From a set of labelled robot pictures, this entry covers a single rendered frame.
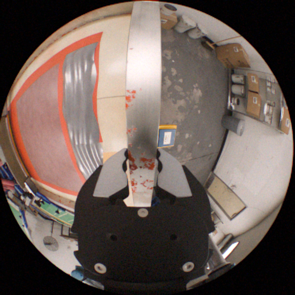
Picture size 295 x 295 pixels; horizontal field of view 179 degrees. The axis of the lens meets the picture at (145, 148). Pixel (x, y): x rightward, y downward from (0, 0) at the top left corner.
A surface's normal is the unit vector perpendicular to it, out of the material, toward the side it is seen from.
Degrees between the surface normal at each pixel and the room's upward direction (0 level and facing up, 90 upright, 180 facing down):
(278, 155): 90
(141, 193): 16
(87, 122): 25
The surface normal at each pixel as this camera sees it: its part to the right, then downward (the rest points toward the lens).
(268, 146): -0.95, 0.12
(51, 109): 0.03, 0.47
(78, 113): 0.55, 0.50
